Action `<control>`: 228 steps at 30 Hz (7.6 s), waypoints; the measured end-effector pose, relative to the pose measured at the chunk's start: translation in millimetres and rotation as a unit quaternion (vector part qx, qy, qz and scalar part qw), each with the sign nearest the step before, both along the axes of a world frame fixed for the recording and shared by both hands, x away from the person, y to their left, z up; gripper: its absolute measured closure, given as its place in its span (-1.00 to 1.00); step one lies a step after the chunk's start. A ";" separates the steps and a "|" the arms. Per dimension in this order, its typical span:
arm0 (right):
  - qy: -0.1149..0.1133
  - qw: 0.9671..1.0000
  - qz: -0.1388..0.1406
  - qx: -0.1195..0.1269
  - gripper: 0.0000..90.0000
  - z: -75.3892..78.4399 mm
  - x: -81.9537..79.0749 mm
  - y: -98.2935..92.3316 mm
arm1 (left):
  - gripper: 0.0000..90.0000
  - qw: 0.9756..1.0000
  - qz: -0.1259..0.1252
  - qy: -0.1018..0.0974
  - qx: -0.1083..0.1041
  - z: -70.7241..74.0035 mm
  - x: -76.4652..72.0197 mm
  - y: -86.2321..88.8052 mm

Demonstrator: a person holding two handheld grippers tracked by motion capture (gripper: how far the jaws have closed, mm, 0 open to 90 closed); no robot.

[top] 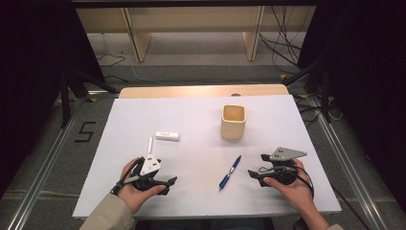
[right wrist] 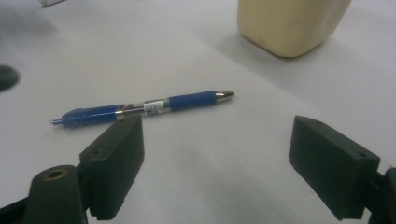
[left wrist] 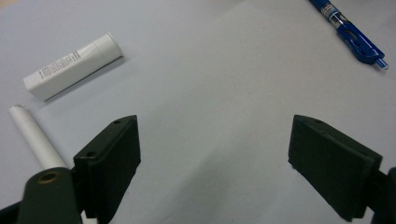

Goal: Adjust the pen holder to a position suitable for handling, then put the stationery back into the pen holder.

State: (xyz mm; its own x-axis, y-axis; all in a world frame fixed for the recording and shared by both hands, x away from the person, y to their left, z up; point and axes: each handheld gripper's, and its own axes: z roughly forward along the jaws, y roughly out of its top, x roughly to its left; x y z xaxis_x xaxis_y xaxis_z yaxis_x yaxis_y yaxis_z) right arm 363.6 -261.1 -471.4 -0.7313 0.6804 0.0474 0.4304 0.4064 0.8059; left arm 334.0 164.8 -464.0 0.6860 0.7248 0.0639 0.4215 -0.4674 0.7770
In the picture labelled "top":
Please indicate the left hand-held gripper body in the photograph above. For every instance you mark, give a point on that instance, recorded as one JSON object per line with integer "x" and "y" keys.
{"x": 150, "y": 166}

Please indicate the black metal stand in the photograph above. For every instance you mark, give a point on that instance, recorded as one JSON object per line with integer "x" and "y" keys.
{"x": 65, "y": 102}
{"x": 325, "y": 96}

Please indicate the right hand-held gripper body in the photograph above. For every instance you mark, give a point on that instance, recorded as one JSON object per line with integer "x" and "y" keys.
{"x": 285, "y": 154}

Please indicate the blue pen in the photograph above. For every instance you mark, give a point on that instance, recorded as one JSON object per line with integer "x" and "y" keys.
{"x": 230, "y": 173}

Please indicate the metal floor rail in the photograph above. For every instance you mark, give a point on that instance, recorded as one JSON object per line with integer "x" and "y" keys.
{"x": 41, "y": 179}
{"x": 348, "y": 172}

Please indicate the cream square cup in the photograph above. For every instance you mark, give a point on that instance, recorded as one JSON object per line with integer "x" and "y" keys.
{"x": 233, "y": 129}

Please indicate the wooden table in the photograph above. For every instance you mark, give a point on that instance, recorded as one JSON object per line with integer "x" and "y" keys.
{"x": 191, "y": 92}

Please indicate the person's right hand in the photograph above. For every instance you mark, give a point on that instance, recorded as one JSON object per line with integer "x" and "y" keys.
{"x": 297, "y": 195}

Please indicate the black overhead frame bar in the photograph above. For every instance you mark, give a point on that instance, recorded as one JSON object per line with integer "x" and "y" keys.
{"x": 191, "y": 3}

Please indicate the person's left hand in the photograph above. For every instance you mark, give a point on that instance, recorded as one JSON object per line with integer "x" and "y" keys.
{"x": 130, "y": 198}

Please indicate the white tube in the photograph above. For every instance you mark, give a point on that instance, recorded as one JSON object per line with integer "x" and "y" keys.
{"x": 167, "y": 136}

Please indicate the black curtain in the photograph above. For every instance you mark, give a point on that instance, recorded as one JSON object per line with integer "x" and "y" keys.
{"x": 32, "y": 80}
{"x": 367, "y": 80}

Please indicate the beige wooden shelf unit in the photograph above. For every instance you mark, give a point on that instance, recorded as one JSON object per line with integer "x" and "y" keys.
{"x": 191, "y": 19}

